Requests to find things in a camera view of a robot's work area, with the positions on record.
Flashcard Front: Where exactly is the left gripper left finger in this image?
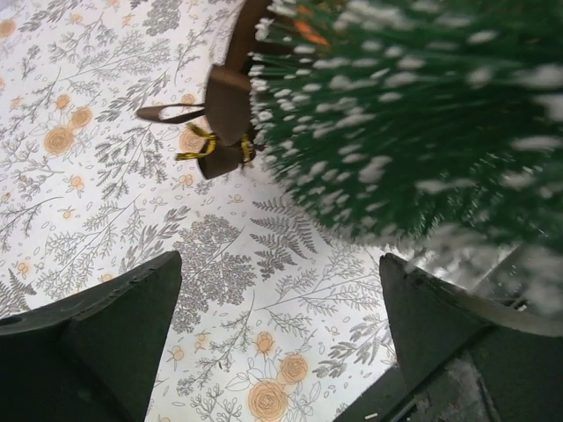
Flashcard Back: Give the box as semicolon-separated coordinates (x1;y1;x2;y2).
1;251;181;421

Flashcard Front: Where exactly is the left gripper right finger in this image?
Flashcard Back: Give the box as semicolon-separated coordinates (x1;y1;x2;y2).
379;253;562;421

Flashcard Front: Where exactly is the small green christmas tree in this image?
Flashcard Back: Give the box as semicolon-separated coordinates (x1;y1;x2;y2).
251;1;562;253

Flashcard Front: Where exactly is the floral table mat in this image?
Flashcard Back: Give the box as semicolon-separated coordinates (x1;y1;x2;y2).
0;0;485;422

